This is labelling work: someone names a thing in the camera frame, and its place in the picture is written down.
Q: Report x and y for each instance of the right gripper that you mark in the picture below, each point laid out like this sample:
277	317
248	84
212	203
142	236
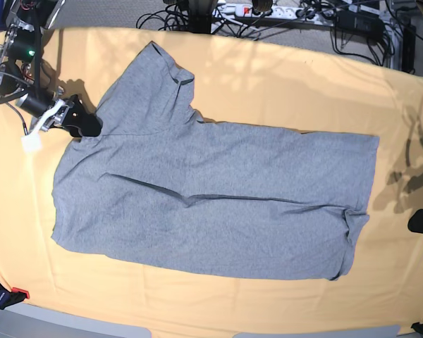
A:
49	111

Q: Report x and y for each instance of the grey t-shirt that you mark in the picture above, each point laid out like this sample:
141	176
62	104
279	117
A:
162	187

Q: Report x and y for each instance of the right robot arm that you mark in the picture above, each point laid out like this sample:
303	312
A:
21	72

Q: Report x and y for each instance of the yellow table cloth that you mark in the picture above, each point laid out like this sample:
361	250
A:
240	81

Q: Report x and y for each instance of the black upright box right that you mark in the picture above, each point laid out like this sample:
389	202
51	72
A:
408	49

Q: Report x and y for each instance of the blue clamp with red tip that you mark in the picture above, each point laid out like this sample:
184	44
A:
9	298

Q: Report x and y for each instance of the black power adapter brick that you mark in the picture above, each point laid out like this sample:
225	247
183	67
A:
361	25

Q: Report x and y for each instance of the white power strip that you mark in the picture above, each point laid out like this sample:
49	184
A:
277	15

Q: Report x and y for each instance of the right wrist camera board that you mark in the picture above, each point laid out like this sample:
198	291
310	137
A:
31	142

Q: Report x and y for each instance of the black central post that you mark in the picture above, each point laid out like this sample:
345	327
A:
200	16

